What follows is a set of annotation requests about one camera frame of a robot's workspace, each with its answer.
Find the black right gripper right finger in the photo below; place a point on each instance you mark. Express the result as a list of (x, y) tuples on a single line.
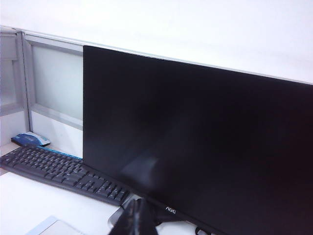
[(149, 222)]

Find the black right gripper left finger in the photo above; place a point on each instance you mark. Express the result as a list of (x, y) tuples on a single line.
[(129, 220)]

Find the silver monitor stand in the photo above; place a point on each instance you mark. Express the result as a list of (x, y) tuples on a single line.
[(117, 213)]

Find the black keyboard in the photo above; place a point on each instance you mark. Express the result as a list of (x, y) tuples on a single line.
[(63, 171)]

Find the blue flat strip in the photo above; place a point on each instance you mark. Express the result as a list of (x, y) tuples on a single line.
[(63, 153)]

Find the black AOC monitor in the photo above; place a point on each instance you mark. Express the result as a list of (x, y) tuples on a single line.
[(207, 137)]

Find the blue small box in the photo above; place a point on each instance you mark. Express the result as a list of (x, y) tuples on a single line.
[(30, 139)]

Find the aluminium desk partition frame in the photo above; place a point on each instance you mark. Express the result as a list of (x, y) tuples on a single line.
[(27, 80)]

